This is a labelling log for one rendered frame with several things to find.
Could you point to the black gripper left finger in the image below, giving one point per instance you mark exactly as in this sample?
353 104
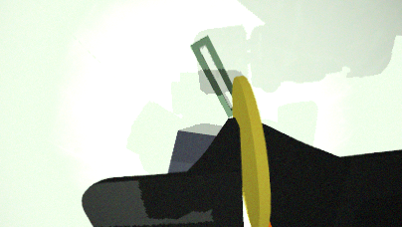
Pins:
209 194

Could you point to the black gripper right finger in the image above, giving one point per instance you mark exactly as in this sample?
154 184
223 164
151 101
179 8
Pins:
311 187

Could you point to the gold coin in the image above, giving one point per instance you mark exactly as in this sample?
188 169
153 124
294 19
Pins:
256 178

